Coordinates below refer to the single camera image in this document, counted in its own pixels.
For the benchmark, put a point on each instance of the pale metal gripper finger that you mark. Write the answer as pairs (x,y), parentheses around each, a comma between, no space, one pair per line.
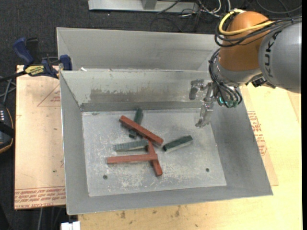
(204,116)
(194,91)

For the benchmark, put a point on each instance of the dark green flat block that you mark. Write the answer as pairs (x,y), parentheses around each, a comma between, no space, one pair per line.
(138,116)
(129,145)
(178,142)

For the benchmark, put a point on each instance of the red-brown flat block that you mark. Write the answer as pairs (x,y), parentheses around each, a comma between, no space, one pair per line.
(156,166)
(129,159)
(141,130)

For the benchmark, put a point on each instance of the grey metal bin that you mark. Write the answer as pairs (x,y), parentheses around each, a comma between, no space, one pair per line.
(144,176)

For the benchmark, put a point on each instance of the brown cardboard board red print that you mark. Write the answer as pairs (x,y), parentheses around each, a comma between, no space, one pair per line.
(38,133)

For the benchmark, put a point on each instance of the black cylinder on white bracket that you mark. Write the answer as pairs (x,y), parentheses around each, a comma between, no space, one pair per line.
(259,82)

